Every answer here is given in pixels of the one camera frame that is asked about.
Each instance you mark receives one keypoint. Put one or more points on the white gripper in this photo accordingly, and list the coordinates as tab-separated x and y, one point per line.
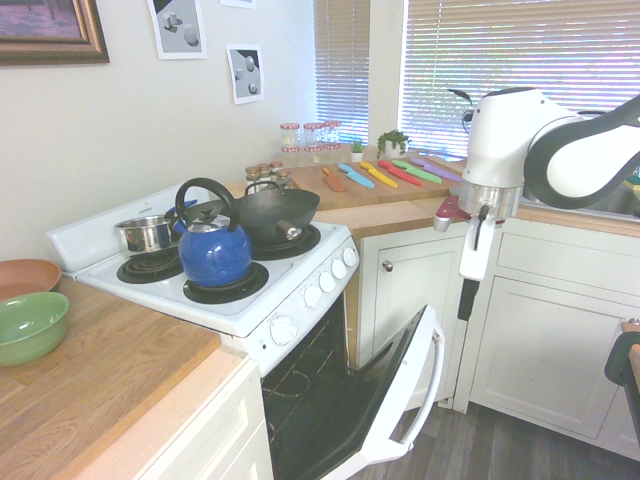
477	250

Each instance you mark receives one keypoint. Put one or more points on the white oven door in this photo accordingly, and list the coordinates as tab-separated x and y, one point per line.
380	400

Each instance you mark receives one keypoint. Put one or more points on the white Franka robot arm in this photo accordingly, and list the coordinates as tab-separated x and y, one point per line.
500	140

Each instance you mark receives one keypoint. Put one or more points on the metal oven rack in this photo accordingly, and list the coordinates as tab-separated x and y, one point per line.
305	360

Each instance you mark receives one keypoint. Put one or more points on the white cabinet door with knob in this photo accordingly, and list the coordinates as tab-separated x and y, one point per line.
420	280

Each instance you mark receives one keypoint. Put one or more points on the round metal cabinet knob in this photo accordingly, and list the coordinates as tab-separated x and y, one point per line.
387	265

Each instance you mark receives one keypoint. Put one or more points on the red and silver utensil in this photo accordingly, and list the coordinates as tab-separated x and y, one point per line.
447	212

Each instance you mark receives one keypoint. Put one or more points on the wide white cabinet door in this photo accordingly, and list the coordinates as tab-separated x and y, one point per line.
545	350

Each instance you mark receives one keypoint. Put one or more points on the white cabinet drawer front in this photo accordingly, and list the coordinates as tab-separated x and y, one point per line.
560	250

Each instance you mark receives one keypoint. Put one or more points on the purple knife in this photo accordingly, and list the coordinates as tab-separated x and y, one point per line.
437	170

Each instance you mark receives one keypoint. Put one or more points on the green knife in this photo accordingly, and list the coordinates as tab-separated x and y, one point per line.
417	171

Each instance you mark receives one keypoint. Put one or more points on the red knife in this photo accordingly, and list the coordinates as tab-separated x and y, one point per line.
400	172

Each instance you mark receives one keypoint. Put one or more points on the yellow knife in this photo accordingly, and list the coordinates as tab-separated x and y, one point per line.
379	175

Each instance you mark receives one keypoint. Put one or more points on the dark green towel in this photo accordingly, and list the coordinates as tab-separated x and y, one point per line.
619	360

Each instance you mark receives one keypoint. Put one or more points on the blue knife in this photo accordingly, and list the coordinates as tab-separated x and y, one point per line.
356	176

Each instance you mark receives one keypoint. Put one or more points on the black coil burner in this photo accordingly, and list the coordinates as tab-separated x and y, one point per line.
305	242
257	282
145	270

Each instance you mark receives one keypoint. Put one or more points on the bushy potted plant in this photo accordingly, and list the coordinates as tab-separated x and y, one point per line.
392	142

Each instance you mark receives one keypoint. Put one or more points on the orange knife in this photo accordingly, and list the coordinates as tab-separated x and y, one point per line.
335	181

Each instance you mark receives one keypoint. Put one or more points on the white electric stove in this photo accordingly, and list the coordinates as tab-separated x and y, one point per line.
285	295

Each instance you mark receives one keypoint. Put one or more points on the tiny potted plant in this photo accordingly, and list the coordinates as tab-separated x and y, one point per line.
356	151

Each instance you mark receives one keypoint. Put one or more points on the large white stove knob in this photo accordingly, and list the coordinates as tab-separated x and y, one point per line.
283	331

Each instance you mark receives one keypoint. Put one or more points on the glass jar red checked lid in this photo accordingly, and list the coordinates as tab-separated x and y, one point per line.
332	131
290	135
314	156
290	157
312	134
332	153

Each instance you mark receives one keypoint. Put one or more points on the yellow green sponge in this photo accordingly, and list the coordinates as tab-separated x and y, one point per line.
634	177

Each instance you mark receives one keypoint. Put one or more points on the black wok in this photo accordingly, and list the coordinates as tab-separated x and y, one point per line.
270	210

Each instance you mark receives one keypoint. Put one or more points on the small spice jar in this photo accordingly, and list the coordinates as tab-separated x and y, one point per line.
277	167
251	175
264	171
284	179

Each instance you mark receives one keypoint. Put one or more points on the wide window blind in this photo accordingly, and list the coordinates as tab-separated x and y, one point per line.
520	50

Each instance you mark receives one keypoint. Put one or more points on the narrow window blind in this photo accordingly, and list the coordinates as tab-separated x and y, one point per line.
342	70

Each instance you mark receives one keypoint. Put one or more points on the white cabinet beside stove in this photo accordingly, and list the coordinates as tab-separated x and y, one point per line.
215	430

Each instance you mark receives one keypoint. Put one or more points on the small grey shapes poster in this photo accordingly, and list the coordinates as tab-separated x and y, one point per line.
246	74

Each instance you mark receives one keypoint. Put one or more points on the stainless steel pot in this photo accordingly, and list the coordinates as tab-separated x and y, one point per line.
142	235

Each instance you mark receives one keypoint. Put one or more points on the white paper poster edge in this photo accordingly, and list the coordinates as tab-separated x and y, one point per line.
239	3

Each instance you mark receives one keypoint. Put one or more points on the large grey shapes poster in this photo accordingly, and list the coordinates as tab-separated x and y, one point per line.
177	27

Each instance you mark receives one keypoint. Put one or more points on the green bowl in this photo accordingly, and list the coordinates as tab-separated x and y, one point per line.
30	325

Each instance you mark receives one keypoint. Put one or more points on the orange bowl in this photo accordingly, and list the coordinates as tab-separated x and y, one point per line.
25	277

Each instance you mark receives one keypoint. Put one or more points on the framed painting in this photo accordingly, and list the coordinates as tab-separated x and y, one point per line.
50	30

